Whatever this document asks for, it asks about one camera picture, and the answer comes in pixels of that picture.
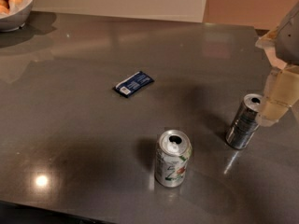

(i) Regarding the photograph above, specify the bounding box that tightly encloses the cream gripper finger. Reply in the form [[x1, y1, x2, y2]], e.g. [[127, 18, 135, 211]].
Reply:
[[256, 65, 299, 127]]

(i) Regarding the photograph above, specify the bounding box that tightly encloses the blue rxbar blueberry wrapper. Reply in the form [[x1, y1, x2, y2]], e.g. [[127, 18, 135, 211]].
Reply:
[[114, 71, 154, 98]]

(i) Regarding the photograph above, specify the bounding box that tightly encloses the silver dark soda can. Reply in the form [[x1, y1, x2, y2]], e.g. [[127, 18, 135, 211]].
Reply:
[[225, 93, 263, 149]]

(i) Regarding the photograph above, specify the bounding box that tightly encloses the white green 7up can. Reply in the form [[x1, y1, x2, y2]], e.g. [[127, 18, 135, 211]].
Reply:
[[154, 130, 192, 188]]

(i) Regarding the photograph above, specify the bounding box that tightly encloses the grey metal fruit bowl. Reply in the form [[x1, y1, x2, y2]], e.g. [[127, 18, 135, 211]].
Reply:
[[0, 0, 34, 32]]

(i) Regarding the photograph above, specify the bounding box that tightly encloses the orange fruit lower middle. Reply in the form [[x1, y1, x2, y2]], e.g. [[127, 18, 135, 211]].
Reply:
[[8, 0, 23, 8]]

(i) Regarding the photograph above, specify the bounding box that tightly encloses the orange fruit left edge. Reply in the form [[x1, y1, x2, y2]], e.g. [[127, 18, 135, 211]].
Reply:
[[0, 0, 9, 14]]

